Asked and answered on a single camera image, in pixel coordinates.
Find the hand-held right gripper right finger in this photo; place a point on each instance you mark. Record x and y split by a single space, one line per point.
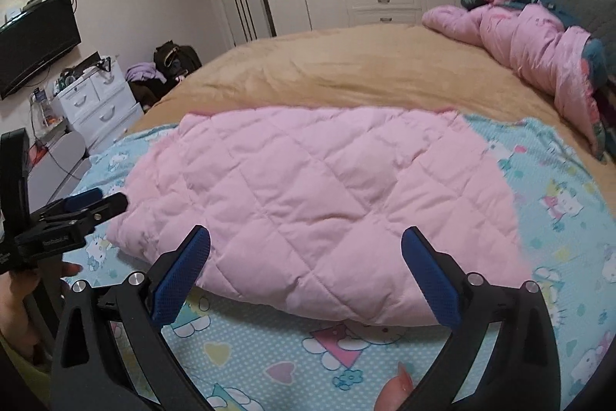
426 266

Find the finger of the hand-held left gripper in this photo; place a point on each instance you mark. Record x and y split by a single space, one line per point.
85 198
111 205

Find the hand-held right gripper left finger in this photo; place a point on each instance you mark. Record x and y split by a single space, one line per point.
185 266

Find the pink quilted jacket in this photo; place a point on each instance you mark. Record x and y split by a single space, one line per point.
313 209

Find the person's left forearm green sleeve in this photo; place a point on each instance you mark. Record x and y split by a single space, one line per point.
19 382

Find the purple clothes pile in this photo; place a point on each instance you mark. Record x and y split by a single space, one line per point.
142 73

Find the person's left hand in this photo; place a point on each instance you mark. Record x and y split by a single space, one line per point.
17 314

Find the person's right hand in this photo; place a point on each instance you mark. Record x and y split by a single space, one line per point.
392 391

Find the white drawer chest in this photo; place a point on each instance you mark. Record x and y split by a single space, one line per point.
96 107

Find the black folded stand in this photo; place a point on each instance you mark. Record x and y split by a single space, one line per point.
96 64

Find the cartoon cat printed blanket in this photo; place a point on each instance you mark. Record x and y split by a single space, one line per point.
553 223

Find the black flat screen television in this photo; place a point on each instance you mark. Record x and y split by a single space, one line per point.
33 50

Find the black bag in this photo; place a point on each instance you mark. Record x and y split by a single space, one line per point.
178 57

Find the tan bedspread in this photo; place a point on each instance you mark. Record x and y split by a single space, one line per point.
346 64

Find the pink floral comforter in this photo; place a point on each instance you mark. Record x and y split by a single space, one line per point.
529 40

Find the grey headboard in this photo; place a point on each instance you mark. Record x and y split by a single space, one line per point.
582 6

